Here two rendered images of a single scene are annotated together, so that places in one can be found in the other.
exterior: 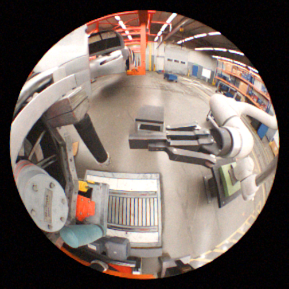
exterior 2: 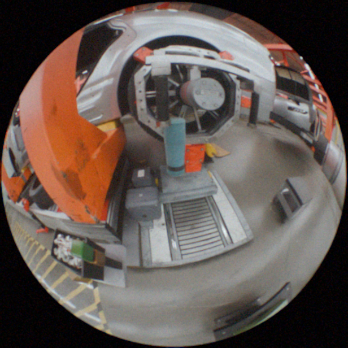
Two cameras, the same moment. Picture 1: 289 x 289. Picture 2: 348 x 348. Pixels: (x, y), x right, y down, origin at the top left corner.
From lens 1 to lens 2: 0.35 m
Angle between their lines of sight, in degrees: 56
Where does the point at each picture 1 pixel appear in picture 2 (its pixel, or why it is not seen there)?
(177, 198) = (226, 275)
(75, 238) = (180, 121)
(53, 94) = (248, 76)
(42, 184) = (220, 89)
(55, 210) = (209, 98)
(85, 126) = (256, 95)
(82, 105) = (258, 88)
